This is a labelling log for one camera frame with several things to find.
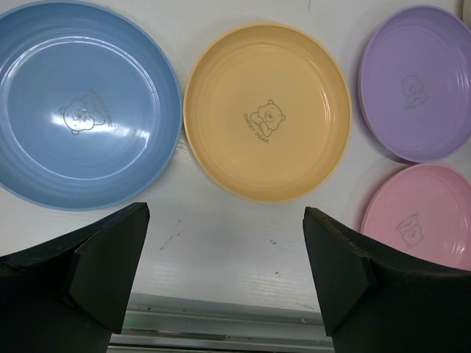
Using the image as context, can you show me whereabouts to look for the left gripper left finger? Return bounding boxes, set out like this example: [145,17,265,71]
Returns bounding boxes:
[1,202,150,352]

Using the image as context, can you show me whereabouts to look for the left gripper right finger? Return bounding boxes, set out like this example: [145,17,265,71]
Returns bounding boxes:
[302,207,470,352]

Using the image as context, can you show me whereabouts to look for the pink plate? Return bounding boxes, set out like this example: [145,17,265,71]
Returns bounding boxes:
[361,164,470,271]

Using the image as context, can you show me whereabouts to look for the blue plate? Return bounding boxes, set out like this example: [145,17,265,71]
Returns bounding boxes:
[1,1,183,210]

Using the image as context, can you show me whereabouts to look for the yellow plate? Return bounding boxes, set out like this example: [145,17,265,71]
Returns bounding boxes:
[183,23,353,203]

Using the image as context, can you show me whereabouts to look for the purple plate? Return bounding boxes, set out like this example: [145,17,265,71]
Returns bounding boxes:
[358,5,470,163]

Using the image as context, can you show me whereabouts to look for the aluminium frame rail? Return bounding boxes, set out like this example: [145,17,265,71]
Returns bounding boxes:
[107,293,334,352]

